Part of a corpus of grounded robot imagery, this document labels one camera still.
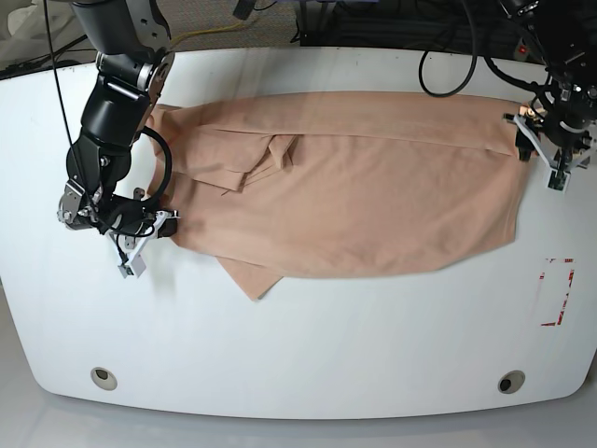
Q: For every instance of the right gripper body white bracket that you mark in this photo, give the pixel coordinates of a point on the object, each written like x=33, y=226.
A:
x=129, y=224

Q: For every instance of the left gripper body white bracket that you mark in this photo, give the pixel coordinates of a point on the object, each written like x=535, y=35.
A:
x=557, y=144

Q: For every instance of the peach pink T-shirt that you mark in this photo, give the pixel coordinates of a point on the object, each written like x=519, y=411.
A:
x=341, y=184

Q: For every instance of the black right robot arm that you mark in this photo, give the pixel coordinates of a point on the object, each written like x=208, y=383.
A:
x=132, y=40

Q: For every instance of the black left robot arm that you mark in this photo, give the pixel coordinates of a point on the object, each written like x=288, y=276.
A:
x=567, y=53

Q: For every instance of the left table grommet hole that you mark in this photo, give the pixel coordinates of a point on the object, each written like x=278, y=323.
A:
x=104, y=379

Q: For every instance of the table grommet hole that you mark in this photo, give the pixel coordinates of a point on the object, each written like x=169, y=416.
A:
x=104, y=379
x=511, y=382

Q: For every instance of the red tape rectangle marking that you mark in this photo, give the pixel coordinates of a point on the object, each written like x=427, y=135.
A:
x=554, y=289

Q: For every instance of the right table grommet hole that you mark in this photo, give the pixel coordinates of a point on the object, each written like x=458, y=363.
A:
x=511, y=382

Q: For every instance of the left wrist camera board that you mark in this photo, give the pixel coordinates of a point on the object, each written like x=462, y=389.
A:
x=558, y=181

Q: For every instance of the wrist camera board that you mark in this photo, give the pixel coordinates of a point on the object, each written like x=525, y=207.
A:
x=558, y=181
x=125, y=271

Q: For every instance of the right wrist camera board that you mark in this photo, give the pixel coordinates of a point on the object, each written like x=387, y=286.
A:
x=125, y=271

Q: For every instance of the black power strip red switch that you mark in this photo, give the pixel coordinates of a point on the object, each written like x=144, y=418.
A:
x=525, y=52

